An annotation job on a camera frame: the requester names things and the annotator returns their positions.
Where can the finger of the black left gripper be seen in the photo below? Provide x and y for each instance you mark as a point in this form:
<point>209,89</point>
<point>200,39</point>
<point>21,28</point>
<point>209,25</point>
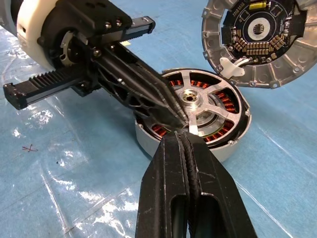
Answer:
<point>133,99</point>
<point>148,77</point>

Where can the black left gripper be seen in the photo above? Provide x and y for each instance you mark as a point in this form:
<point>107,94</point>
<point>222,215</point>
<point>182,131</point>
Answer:
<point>89,19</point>

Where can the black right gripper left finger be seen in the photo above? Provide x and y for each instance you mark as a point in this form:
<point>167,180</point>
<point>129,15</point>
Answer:
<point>163,186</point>

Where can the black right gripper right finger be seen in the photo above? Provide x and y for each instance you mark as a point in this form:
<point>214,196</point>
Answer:
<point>215,193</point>

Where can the grey motor housing copper windings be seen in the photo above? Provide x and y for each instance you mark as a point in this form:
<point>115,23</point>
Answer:
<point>142,135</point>

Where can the silver spoked rotor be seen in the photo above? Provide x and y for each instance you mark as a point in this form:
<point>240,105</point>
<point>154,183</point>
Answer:
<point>198,111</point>

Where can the grey motor lid circuit board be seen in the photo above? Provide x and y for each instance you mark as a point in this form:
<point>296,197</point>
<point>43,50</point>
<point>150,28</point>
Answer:
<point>262,74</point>

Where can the pale tape piece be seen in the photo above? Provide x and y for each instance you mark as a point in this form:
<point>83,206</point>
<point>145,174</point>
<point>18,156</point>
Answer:
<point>126,43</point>

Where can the blue table cover sheet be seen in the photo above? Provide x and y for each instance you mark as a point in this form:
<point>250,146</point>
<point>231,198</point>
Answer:
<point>74,173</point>

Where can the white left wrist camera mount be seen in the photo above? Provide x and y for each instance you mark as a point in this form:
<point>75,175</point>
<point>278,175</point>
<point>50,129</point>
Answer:
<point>27,37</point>

